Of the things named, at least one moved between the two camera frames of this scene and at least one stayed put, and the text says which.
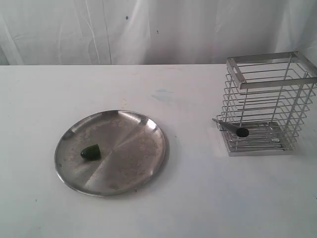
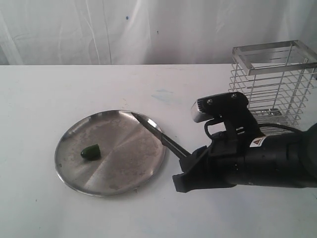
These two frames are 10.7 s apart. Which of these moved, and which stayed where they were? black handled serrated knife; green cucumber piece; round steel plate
Moved: black handled serrated knife
Stayed: round steel plate; green cucumber piece
